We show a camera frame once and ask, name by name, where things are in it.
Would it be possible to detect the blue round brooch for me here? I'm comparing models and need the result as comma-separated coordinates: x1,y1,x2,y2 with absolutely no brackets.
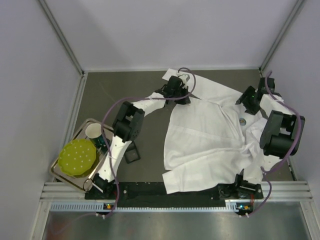
239,118,247,126

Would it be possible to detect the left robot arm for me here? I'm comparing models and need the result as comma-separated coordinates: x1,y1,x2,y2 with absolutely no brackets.
92,72,194,196

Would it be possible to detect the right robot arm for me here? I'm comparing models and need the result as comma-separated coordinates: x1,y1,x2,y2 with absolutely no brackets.
235,76,306,166

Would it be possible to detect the white button-up shirt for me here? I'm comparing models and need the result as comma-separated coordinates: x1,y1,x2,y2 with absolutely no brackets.
162,76,279,194

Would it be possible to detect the small black box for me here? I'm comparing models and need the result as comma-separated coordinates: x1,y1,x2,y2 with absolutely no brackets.
124,141,141,164

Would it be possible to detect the green paper cup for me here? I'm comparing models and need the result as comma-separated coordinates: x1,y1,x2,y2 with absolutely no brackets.
85,123,106,148

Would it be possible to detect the green polka dot plate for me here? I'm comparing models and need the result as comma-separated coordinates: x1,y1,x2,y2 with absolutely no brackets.
57,138,97,177

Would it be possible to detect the silver metal tray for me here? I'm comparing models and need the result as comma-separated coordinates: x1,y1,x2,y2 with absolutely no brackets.
49,118,107,193

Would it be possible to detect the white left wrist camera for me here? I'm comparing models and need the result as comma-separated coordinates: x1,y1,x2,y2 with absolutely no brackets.
177,73,190,85

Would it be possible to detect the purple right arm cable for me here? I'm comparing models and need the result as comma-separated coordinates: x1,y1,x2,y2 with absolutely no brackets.
246,71,301,217

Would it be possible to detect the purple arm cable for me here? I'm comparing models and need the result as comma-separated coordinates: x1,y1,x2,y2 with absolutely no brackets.
96,66,197,221
246,71,301,217

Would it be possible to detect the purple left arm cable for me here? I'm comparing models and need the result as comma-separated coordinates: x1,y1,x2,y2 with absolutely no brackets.
96,66,197,221

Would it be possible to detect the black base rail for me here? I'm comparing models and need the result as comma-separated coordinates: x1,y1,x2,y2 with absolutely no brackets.
84,181,265,208

